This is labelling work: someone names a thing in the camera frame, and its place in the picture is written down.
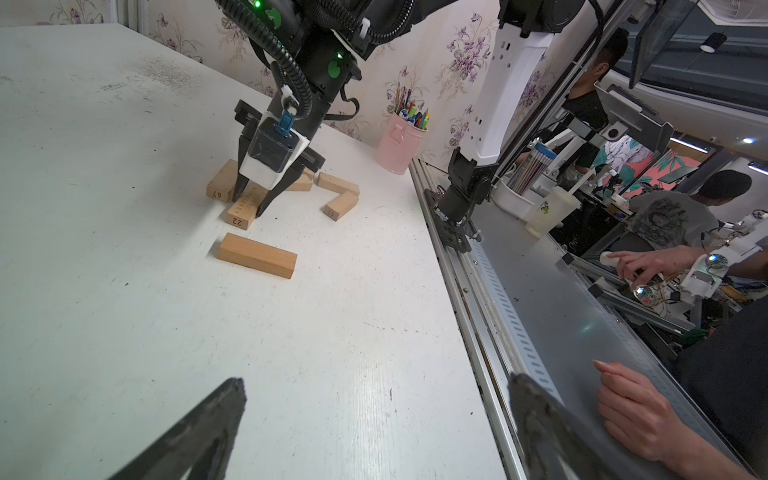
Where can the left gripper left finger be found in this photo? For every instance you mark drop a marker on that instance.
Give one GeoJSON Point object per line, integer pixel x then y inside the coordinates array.
{"type": "Point", "coordinates": [200, 444]}

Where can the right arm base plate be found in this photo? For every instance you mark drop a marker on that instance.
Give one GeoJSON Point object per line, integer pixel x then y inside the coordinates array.
{"type": "Point", "coordinates": [450, 212]}

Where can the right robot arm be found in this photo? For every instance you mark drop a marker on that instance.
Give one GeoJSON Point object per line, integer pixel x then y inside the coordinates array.
{"type": "Point", "coordinates": [443, 61]}

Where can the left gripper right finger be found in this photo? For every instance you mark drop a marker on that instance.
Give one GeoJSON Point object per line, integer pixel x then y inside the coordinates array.
{"type": "Point", "coordinates": [558, 438]}

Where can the operator hand near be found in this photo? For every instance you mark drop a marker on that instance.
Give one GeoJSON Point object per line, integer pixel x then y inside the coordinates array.
{"type": "Point", "coordinates": [637, 415]}

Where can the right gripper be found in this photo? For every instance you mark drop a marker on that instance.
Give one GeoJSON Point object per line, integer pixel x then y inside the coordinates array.
{"type": "Point", "coordinates": [282, 129]}

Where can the white plastic cup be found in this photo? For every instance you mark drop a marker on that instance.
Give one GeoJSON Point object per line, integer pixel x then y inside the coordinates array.
{"type": "Point", "coordinates": [556, 207]}

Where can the pink pen holder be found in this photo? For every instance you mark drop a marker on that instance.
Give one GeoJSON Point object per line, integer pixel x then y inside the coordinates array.
{"type": "Point", "coordinates": [398, 145]}

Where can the wooden block engraved text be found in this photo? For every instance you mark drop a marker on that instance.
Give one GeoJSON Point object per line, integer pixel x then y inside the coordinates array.
{"type": "Point", "coordinates": [243, 211]}

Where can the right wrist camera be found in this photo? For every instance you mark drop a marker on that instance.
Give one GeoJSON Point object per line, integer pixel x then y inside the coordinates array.
{"type": "Point", "coordinates": [273, 147]}

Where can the white pencil container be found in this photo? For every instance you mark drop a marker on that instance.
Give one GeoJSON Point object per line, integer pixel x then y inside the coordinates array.
{"type": "Point", "coordinates": [508, 195]}

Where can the person at back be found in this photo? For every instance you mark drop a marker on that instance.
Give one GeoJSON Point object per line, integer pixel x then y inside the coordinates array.
{"type": "Point", "coordinates": [582, 101]}

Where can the wooden block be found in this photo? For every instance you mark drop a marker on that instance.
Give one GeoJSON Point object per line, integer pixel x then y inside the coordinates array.
{"type": "Point", "coordinates": [335, 184]}
{"type": "Point", "coordinates": [222, 186]}
{"type": "Point", "coordinates": [304, 183]}
{"type": "Point", "coordinates": [258, 256]}
{"type": "Point", "coordinates": [340, 206]}

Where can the operator hand far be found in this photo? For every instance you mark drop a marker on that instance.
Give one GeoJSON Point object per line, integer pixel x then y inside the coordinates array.
{"type": "Point", "coordinates": [641, 267]}

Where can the seated person dark hair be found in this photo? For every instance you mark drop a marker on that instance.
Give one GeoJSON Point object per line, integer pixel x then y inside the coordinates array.
{"type": "Point", "coordinates": [668, 219]}

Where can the aluminium front rail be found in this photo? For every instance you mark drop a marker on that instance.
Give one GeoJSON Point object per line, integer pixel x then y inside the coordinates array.
{"type": "Point", "coordinates": [522, 309]}

